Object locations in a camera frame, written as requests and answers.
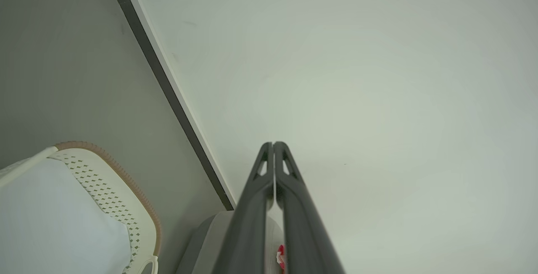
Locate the dark grey baseboard strip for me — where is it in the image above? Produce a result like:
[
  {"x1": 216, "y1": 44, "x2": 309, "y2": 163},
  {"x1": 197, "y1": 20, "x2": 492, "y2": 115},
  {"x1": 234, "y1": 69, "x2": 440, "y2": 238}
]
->
[{"x1": 104, "y1": 0, "x2": 236, "y2": 211}]

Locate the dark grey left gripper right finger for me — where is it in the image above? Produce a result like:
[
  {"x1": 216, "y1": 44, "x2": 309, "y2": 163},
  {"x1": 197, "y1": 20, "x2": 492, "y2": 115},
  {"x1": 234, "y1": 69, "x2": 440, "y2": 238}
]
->
[{"x1": 273, "y1": 141, "x2": 346, "y2": 274}]

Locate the light blue-white cloth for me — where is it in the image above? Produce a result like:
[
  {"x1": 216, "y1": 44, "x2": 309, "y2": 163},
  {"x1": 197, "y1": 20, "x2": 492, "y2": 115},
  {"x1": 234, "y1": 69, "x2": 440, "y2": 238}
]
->
[{"x1": 0, "y1": 158, "x2": 132, "y2": 274}]

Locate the cream perforated laundry basket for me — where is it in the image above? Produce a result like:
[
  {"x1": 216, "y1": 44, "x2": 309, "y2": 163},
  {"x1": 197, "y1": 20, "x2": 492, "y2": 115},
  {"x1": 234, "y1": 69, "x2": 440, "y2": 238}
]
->
[{"x1": 0, "y1": 141, "x2": 163, "y2": 274}]

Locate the grey fabric sofa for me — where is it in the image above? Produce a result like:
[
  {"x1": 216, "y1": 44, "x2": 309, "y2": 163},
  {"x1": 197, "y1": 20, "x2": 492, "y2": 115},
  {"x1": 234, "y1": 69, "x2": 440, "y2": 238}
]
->
[{"x1": 176, "y1": 210, "x2": 286, "y2": 274}]

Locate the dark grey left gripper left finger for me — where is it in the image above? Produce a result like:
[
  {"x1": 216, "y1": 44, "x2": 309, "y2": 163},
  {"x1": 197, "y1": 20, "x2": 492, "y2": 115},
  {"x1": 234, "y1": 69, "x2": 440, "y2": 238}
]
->
[{"x1": 212, "y1": 142, "x2": 276, "y2": 274}]

